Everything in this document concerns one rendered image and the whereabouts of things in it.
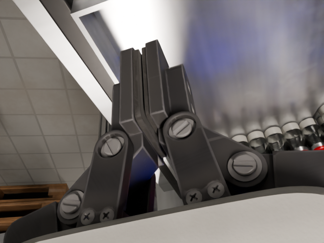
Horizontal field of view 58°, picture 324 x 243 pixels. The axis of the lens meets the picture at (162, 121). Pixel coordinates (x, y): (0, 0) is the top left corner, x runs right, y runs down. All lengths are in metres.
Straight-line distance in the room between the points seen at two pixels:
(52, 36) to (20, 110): 1.51
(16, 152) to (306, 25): 1.98
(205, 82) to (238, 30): 0.07
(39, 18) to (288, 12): 0.21
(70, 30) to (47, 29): 0.03
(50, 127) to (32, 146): 0.26
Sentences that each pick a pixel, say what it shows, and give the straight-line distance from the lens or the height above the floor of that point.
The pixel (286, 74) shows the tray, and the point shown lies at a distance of 0.34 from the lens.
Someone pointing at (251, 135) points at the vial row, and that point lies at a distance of 0.40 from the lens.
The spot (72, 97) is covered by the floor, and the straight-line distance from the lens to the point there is 1.63.
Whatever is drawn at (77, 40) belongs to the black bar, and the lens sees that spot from 0.26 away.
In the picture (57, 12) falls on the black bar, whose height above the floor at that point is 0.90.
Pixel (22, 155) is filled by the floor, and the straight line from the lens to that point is 2.16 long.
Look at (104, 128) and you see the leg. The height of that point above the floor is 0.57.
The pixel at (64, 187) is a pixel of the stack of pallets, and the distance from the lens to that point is 2.44.
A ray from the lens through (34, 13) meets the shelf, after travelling 0.27.
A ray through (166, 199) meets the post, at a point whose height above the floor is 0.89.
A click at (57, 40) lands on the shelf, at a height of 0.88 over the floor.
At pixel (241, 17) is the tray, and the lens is 0.28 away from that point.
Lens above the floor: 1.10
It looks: 38 degrees down
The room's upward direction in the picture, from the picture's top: 174 degrees clockwise
